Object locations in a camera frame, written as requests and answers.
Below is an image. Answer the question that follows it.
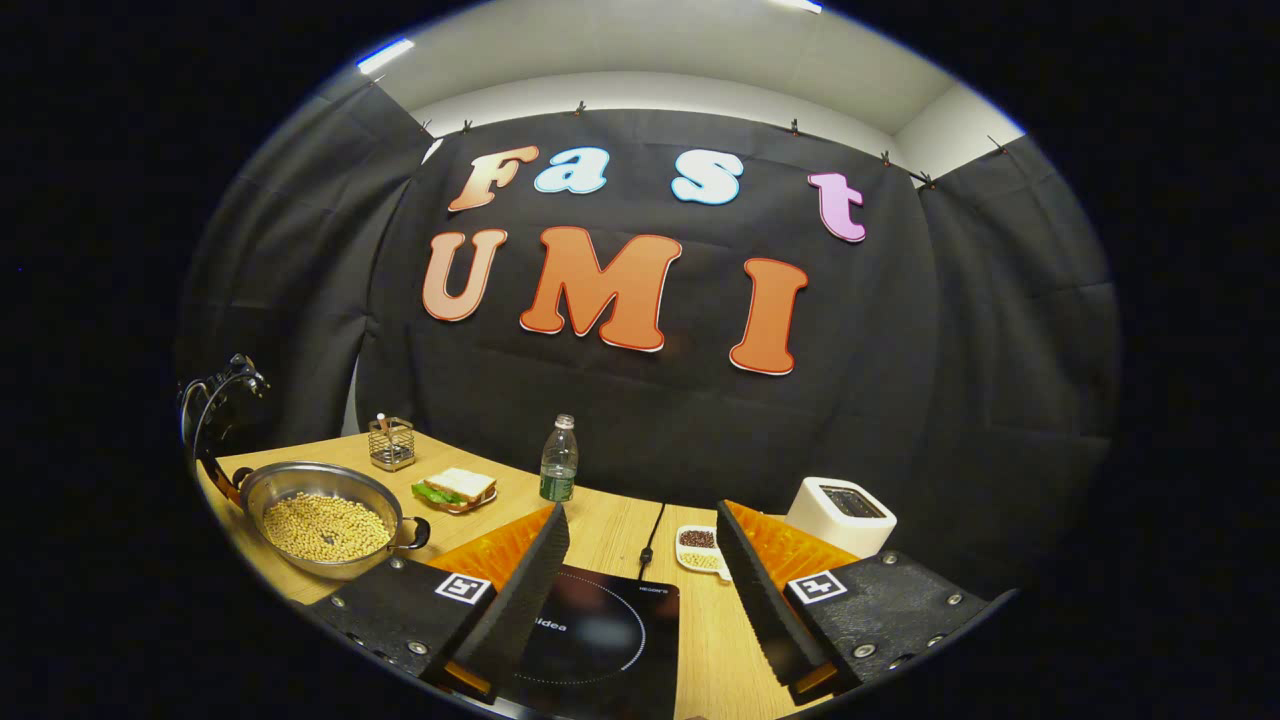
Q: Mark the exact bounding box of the black power cable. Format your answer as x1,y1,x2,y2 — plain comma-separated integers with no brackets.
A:
638,502,668,583

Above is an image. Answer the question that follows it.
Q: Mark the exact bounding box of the heap of soybeans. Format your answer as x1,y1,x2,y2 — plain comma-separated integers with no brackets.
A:
262,492,392,563

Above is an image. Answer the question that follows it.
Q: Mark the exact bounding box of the steel pot with black handles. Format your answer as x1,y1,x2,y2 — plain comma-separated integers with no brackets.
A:
225,460,433,582

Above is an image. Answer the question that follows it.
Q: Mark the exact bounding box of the metal wire utensil holder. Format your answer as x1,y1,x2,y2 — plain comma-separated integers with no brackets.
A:
368,415,416,472

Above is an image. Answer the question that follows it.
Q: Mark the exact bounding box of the black induction cooktop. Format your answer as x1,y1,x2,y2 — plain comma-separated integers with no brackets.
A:
500,565,682,720

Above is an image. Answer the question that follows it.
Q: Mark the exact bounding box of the black backdrop cloth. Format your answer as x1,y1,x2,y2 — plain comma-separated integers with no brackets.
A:
175,75,1121,601

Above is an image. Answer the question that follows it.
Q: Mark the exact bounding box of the sandwich with lettuce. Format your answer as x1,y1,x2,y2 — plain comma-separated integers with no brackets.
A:
412,467,498,509

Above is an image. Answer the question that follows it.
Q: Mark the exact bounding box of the clear plastic water bottle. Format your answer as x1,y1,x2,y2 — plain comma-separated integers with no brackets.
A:
540,414,580,503

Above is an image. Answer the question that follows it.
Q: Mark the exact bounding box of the white divided dish with beans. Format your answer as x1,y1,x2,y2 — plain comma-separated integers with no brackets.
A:
676,525,732,582

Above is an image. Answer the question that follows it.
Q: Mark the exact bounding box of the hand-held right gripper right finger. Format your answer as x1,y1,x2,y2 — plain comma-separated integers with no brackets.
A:
715,500,1016,706

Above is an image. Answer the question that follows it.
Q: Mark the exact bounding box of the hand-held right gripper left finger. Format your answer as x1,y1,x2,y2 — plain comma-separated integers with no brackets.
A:
305,503,571,703

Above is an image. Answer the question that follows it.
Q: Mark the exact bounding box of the small ceiling light panel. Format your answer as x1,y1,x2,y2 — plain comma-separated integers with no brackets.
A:
356,38,416,75

